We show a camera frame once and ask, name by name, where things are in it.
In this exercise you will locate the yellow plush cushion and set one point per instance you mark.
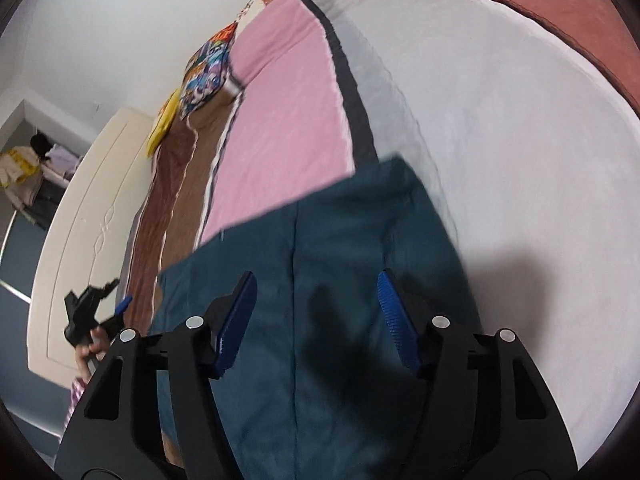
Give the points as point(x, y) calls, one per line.
point(162, 125)

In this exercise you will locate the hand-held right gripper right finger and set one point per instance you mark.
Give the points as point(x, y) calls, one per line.
point(397, 320)

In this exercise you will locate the beige yellow garment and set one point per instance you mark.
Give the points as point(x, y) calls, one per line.
point(17, 172)

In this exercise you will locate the lilac garment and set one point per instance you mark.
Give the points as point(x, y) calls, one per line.
point(62, 157)

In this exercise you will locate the colourful cartoon print cushion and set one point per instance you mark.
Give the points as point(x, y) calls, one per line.
point(210, 72)

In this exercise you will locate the teal quilted jacket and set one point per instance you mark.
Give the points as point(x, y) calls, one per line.
point(310, 310)

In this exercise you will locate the cream headboard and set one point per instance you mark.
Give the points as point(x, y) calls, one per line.
point(85, 240)

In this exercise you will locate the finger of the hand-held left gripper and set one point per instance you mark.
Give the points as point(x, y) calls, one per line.
point(123, 306)

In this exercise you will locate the person's left hand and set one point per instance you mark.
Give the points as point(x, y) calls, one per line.
point(92, 347)

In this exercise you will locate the person's left forearm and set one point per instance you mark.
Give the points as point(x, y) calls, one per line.
point(79, 392)

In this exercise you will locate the rust red bedspread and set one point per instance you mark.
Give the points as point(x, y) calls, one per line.
point(540, 5)

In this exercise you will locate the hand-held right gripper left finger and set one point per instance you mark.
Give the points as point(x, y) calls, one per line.
point(235, 320)

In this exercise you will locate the striped pink brown blanket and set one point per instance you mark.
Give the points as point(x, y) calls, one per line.
point(450, 135)

